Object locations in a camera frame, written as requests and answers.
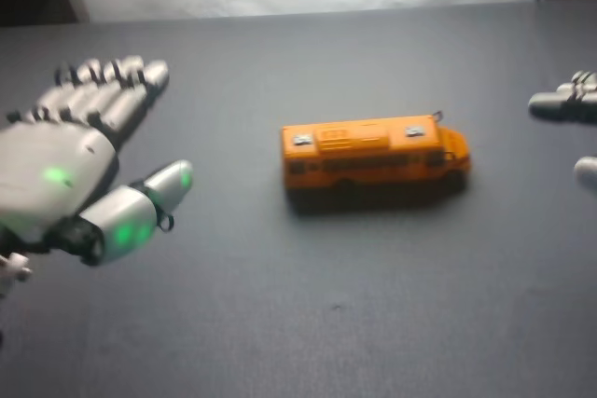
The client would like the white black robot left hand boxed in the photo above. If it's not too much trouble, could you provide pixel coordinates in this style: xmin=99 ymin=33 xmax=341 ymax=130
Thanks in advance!
xmin=0 ymin=58 xmax=195 ymax=268

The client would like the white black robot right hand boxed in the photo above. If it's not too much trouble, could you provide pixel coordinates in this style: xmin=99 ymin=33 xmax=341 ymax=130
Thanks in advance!
xmin=527 ymin=69 xmax=597 ymax=190

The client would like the yellow toy school bus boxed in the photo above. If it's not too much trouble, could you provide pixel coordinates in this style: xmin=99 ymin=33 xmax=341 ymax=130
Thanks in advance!
xmin=280 ymin=109 xmax=473 ymax=206

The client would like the grey table cloth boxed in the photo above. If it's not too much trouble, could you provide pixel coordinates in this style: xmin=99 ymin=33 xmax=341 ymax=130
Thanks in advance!
xmin=0 ymin=0 xmax=597 ymax=398

